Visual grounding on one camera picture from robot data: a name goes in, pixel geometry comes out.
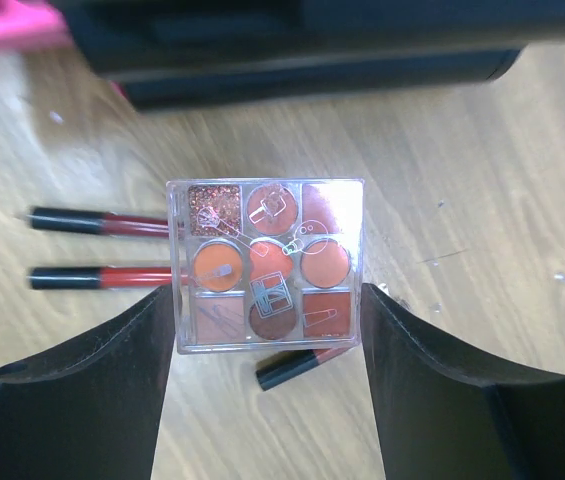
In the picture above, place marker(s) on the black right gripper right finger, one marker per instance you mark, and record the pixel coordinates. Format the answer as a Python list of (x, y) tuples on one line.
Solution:
[(445, 409)]

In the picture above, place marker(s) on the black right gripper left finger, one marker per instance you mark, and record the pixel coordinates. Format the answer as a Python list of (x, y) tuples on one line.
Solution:
[(90, 407)]

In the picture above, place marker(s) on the square clear blush palette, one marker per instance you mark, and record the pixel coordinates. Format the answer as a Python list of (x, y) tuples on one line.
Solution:
[(266, 263)]

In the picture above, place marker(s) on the black drawer organizer box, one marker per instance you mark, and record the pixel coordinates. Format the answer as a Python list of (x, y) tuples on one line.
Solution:
[(198, 53)]

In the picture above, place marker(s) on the pink drawer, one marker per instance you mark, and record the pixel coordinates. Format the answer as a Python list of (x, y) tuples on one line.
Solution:
[(30, 25)]

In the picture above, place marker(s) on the bright red lip gloss tube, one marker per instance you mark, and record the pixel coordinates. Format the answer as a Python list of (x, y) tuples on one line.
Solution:
[(96, 278)]

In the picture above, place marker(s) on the red lip gloss tube right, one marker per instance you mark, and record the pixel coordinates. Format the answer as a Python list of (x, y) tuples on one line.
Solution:
[(282, 367)]

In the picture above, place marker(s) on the dark red lip gloss tube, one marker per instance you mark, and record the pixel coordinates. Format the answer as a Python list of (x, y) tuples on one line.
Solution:
[(96, 223)]

